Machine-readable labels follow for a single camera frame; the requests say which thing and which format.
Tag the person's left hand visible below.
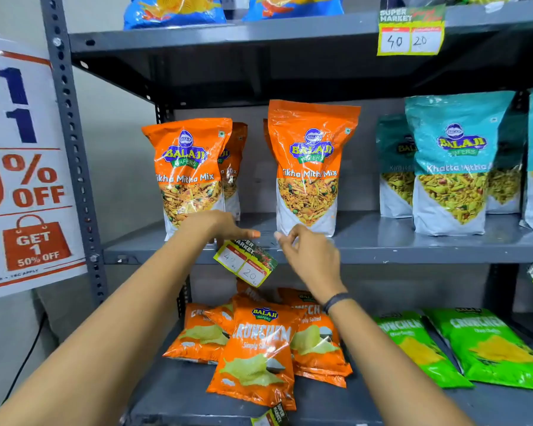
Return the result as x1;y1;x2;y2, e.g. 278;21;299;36
178;210;262;251

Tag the person's right hand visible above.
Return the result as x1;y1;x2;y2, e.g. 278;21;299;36
274;224;348;305

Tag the person's right forearm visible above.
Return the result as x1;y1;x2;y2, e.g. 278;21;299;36
326;299;473;426

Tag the person's left forearm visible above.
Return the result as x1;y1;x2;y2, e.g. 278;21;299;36
0;222;217;426

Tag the orange snack mix pouch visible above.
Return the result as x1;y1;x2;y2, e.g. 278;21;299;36
142;118;233;241
218;122;248;222
262;119;276;161
267;99;361;238

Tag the black wristband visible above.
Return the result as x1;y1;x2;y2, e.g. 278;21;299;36
322;293;353;314

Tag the grey metal shelving rack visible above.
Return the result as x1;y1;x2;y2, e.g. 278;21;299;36
39;0;533;426

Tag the pile of orange chip packets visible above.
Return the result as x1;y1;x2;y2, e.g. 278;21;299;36
162;279;354;412

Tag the green chip packet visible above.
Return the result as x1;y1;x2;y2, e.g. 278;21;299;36
373;311;473;389
423;307;533;392

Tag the white sale poster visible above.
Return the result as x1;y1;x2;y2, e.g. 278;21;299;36
0;33;88;302

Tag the blue chip packet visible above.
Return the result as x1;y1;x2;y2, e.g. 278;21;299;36
243;0;345;22
123;0;227;30

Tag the black cable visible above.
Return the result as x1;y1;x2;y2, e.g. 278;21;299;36
0;315;46;404

